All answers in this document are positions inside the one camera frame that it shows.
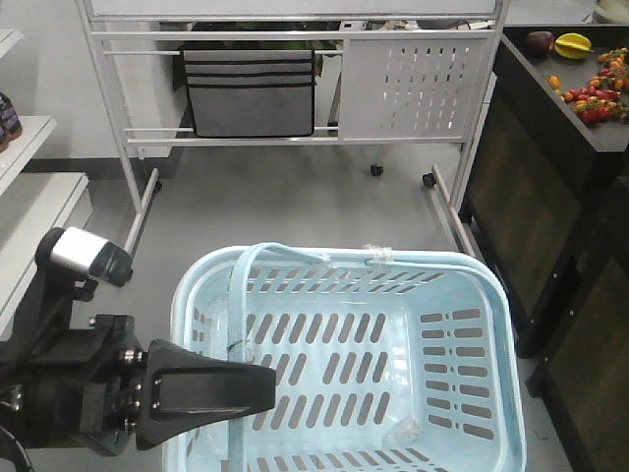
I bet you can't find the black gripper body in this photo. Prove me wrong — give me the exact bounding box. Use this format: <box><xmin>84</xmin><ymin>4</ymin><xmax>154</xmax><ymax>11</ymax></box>
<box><xmin>1</xmin><ymin>315</ymin><xmax>147</xmax><ymax>456</ymax></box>

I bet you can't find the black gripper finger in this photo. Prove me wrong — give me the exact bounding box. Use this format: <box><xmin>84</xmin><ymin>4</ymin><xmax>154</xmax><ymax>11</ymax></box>
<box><xmin>136</xmin><ymin>340</ymin><xmax>276</xmax><ymax>450</ymax></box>

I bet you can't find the light blue plastic basket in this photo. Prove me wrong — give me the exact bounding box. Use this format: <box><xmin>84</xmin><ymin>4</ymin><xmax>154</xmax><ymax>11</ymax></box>
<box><xmin>162</xmin><ymin>243</ymin><xmax>527</xmax><ymax>471</ymax></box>

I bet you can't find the white store shelving unit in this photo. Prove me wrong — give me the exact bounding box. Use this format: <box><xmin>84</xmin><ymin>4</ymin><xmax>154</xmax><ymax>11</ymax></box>
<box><xmin>0</xmin><ymin>28</ymin><xmax>92</xmax><ymax>340</ymax></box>

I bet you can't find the grey fabric storage box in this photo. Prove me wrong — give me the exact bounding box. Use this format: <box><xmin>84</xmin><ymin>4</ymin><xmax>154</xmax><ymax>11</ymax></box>
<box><xmin>182</xmin><ymin>49</ymin><xmax>315</xmax><ymax>139</ymax></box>

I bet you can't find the white metal rolling rack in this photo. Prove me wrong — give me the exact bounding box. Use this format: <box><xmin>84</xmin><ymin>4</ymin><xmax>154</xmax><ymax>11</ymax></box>
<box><xmin>77</xmin><ymin>1</ymin><xmax>509</xmax><ymax>253</ymax></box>

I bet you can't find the black produce display stand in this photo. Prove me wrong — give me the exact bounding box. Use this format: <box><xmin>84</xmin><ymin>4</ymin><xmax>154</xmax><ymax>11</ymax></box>
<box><xmin>460</xmin><ymin>25</ymin><xmax>628</xmax><ymax>471</ymax></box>

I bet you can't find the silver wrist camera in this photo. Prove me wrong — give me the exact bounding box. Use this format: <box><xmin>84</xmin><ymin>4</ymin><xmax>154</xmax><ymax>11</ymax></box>
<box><xmin>34</xmin><ymin>226</ymin><xmax>133</xmax><ymax>287</ymax></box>

